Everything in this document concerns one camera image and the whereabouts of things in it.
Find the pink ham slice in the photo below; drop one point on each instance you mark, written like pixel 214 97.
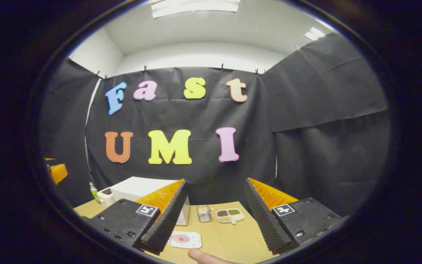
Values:
pixel 180 238

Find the white square plate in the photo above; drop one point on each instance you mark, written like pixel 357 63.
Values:
pixel 195 240

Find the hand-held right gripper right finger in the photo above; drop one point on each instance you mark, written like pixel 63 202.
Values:
pixel 266 220

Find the white microwave oven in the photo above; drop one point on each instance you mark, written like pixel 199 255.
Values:
pixel 137 187

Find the white divided dish of beans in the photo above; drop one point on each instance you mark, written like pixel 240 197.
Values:
pixel 230 216

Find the long ceiling light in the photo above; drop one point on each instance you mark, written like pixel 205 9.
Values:
pixel 194 7

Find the small ceiling light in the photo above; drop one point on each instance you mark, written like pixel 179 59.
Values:
pixel 314 33

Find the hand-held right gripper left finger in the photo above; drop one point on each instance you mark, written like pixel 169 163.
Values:
pixel 167 220

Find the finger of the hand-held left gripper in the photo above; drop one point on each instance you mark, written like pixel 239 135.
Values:
pixel 59 173

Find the cream toaster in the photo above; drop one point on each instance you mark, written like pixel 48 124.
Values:
pixel 105 198

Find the green drink bottle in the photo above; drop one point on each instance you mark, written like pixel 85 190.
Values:
pixel 93 192

